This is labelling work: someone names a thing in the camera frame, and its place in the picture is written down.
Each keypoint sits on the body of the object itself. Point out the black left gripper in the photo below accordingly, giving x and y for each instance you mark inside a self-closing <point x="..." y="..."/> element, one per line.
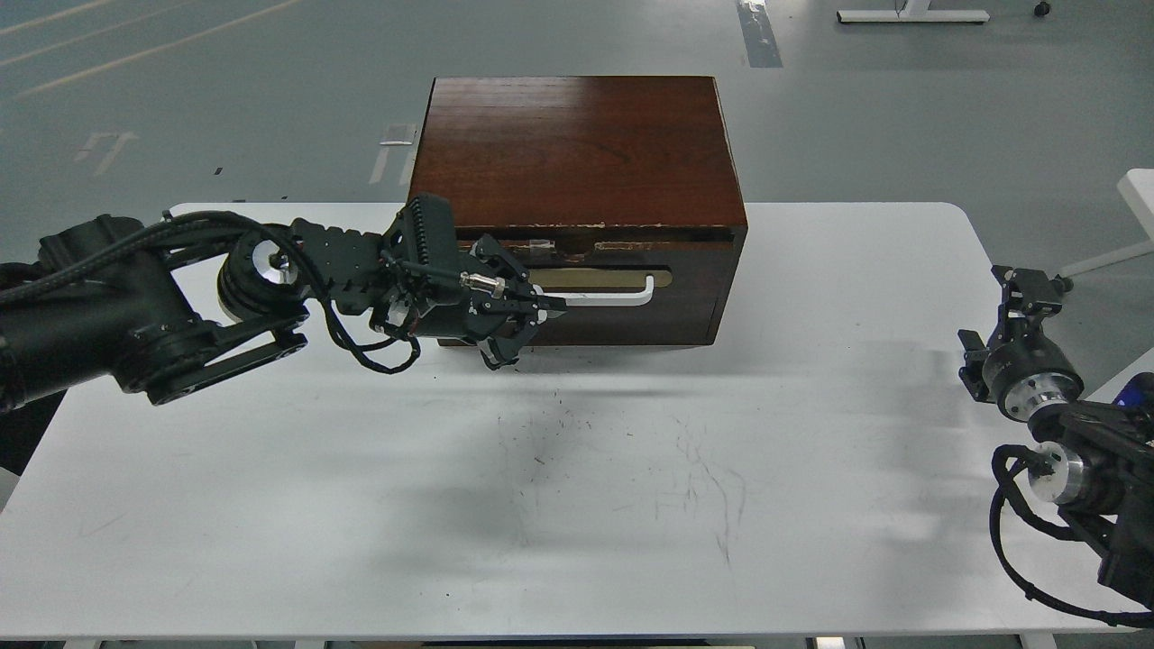
<point x="433" y="299"/>

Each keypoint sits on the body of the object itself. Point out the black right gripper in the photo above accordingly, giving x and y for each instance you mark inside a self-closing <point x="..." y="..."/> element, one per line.
<point x="1020" y="370"/>

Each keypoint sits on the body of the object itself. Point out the wooden drawer with white handle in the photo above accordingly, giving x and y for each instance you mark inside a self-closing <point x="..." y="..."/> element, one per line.
<point x="631" y="293"/>

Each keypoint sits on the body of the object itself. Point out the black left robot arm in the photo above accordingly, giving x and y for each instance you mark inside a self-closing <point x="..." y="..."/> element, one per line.
<point x="175" y="307"/>

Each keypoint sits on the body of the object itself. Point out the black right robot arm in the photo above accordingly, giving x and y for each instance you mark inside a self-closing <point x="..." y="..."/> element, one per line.
<point x="1089" y="477"/>

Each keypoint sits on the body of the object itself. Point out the dark wooden cabinet box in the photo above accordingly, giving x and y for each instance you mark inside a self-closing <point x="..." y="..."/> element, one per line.
<point x="594" y="184"/>

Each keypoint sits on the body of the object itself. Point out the white furniture at right edge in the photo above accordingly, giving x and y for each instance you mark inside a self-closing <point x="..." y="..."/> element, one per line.
<point x="1120" y="244"/>

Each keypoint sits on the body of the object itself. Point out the white table leg base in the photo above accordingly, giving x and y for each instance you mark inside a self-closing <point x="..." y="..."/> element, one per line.
<point x="912" y="12"/>

